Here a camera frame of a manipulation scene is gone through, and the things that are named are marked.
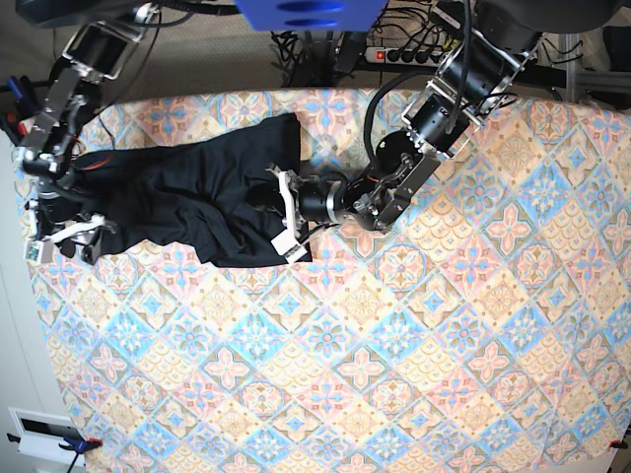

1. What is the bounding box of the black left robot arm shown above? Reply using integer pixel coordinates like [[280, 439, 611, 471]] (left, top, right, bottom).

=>
[[271, 1, 622, 263]]

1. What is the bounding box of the white wall outlet box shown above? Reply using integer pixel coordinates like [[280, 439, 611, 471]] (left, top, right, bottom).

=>
[[8, 407, 83, 466]]

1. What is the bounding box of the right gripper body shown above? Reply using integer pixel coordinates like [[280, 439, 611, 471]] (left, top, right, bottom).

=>
[[24, 198, 118, 265]]

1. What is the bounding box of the patterned colourful tablecloth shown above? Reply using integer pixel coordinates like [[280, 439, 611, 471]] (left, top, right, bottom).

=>
[[29, 100, 630, 472]]

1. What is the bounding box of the red table clamp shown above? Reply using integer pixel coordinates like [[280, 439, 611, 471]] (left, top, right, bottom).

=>
[[1, 112, 35, 148]]

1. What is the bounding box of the white power strip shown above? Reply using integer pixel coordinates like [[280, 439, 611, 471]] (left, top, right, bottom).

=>
[[362, 41, 459, 71]]

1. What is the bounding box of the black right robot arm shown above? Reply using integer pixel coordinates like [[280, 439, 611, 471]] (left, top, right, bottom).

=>
[[14, 1, 239, 263]]

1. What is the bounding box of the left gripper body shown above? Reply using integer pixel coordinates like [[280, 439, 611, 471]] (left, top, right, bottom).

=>
[[268, 166, 341, 264]]

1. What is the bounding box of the black t-shirt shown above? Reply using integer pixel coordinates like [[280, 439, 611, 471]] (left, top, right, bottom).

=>
[[75, 113, 301, 268]]

